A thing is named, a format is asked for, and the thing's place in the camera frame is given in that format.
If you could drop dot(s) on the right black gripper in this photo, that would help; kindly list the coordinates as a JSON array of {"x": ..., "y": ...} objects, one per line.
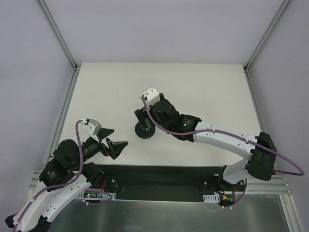
[{"x": 144, "y": 118}]

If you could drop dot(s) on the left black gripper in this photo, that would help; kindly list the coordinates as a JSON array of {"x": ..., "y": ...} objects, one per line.
[{"x": 104, "y": 147}]

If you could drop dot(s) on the black round phone stand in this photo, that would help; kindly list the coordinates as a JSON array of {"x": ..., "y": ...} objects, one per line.
[{"x": 144, "y": 134}]

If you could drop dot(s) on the black smartphone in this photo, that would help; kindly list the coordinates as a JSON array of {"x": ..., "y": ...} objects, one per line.
[{"x": 143, "y": 121}]

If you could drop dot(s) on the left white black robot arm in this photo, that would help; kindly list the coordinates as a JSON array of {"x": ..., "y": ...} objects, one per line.
[{"x": 63, "y": 178}]

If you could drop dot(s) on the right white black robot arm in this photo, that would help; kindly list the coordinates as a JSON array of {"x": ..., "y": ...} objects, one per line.
[{"x": 257, "y": 159}]

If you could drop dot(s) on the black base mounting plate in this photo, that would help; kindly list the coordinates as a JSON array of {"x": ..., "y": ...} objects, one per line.
[{"x": 159, "y": 183}]

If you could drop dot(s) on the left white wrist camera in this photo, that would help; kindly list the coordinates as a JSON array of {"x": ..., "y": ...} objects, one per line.
[{"x": 92, "y": 128}]

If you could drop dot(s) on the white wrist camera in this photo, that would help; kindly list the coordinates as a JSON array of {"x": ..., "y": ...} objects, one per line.
[
  {"x": 92, "y": 128},
  {"x": 150, "y": 96}
]

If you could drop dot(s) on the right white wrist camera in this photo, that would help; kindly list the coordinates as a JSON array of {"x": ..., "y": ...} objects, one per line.
[{"x": 150, "y": 96}]

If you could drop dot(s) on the left white cable duct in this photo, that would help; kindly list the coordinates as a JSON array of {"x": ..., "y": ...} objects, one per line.
[{"x": 95, "y": 195}]

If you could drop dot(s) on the white cable duct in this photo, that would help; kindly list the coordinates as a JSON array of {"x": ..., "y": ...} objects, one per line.
[
  {"x": 215, "y": 198},
  {"x": 95, "y": 195}
]

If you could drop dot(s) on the right white cable duct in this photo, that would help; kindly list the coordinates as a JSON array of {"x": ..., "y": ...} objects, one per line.
[{"x": 215, "y": 198}]

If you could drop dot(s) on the left aluminium frame post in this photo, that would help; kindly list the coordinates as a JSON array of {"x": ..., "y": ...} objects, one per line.
[{"x": 57, "y": 33}]

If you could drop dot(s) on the aluminium frame post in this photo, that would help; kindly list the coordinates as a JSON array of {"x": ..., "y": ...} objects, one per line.
[
  {"x": 266, "y": 35},
  {"x": 57, "y": 33}
]

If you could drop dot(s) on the aluminium front rail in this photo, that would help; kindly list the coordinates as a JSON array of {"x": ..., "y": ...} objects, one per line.
[{"x": 276, "y": 185}]

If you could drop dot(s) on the right aluminium frame post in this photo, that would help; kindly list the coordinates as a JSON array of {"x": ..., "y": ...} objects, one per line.
[{"x": 266, "y": 35}]

